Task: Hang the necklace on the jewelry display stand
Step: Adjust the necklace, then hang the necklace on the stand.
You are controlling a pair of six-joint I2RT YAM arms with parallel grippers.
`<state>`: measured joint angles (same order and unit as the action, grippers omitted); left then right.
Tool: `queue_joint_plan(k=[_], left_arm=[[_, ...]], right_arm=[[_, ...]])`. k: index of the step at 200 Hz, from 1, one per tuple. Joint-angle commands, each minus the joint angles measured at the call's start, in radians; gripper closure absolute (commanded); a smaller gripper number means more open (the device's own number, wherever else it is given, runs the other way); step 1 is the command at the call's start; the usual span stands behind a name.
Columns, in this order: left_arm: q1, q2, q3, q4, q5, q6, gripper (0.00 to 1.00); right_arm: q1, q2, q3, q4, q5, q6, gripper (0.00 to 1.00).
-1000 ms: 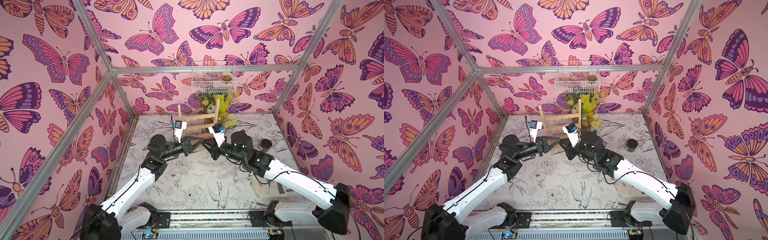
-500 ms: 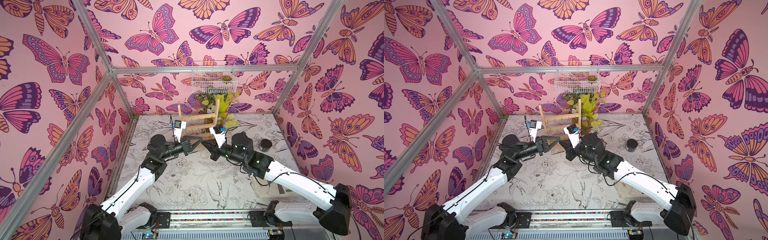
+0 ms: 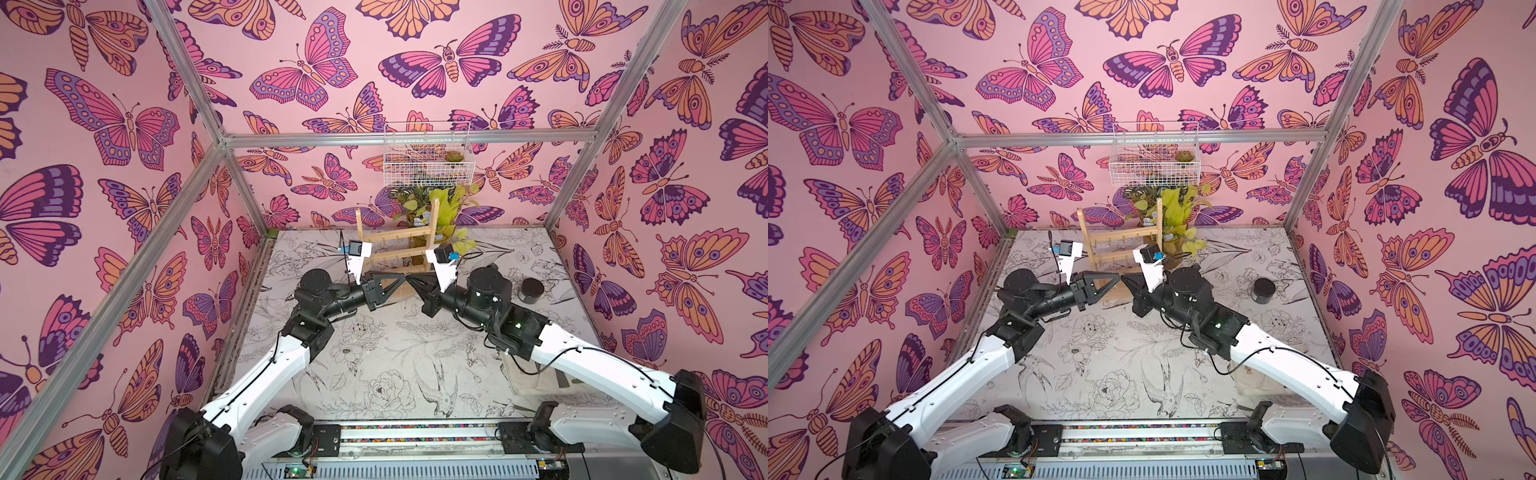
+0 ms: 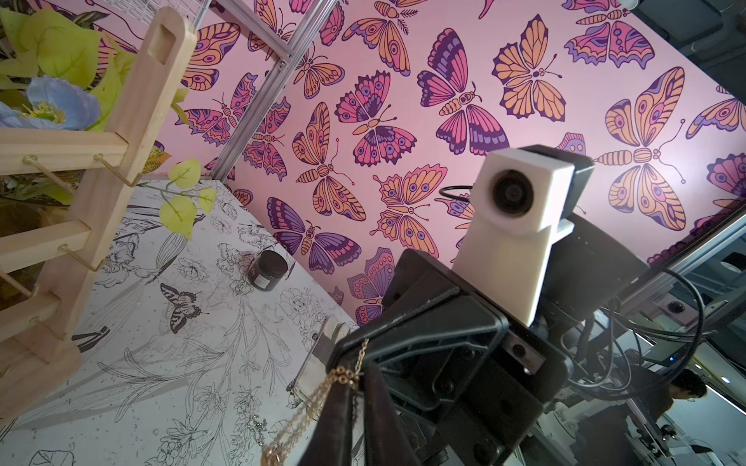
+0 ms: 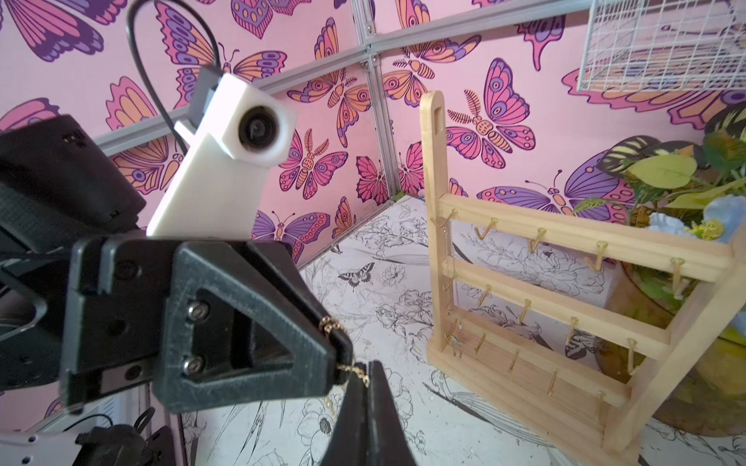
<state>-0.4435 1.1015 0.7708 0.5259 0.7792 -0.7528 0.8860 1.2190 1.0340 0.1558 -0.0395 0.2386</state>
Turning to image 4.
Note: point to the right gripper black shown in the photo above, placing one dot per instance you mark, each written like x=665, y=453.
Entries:
x=451, y=358

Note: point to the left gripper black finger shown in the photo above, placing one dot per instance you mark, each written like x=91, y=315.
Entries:
x=385, y=441

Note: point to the wooden jewelry display stand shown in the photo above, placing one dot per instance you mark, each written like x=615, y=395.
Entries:
x=38, y=354

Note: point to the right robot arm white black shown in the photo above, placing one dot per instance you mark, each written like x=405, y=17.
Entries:
x=586, y=269

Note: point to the beige work glove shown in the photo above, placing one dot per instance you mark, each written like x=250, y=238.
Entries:
x=313, y=368

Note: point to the small black cylinder jar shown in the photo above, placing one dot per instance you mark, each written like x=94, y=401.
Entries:
x=267, y=269

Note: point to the potted green plant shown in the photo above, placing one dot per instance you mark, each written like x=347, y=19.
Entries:
x=64, y=87

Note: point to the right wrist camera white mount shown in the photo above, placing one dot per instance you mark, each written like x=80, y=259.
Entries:
x=518, y=198

